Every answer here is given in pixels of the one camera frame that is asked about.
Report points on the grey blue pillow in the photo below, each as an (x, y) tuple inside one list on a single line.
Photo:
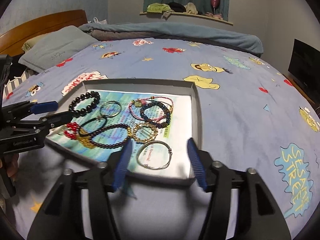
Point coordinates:
[(55, 48)]

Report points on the pink wine glass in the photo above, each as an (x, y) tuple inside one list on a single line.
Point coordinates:
[(215, 4)]

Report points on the large silver bangle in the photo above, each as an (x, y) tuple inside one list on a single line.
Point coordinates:
[(146, 163)]

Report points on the person left hand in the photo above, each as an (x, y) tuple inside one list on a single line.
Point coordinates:
[(11, 161)]

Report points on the beige cloth on shelf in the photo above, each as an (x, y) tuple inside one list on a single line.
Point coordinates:
[(190, 8)]

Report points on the black monitor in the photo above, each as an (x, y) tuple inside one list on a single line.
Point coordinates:
[(304, 66)]

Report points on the black white striped pillow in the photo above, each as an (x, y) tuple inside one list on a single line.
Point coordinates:
[(17, 81)]

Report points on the wooden headboard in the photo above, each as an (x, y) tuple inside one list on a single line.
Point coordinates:
[(13, 40)]

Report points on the teal folded blanket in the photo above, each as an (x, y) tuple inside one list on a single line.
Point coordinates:
[(249, 43)]

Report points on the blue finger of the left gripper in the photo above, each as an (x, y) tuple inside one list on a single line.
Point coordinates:
[(55, 120), (44, 107)]

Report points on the thin silver wire bangle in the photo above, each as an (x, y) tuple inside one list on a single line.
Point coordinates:
[(110, 109)]

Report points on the grey cardboard tray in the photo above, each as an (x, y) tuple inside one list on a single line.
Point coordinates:
[(150, 86)]

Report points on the black cloth on shelf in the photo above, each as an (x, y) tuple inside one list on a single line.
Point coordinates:
[(177, 7)]

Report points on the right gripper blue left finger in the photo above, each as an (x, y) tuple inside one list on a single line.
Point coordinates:
[(120, 170)]

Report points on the gold round pendant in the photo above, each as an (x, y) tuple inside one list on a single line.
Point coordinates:
[(144, 132)]

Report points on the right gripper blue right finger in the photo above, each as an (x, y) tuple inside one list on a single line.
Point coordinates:
[(197, 166)]

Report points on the wooden window shelf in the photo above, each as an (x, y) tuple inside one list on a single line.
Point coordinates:
[(184, 14)]

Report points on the green cloth on shelf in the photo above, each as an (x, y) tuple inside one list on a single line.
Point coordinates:
[(159, 8)]

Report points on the blue cartoon bed sheet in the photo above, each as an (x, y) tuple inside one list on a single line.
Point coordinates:
[(250, 118)]

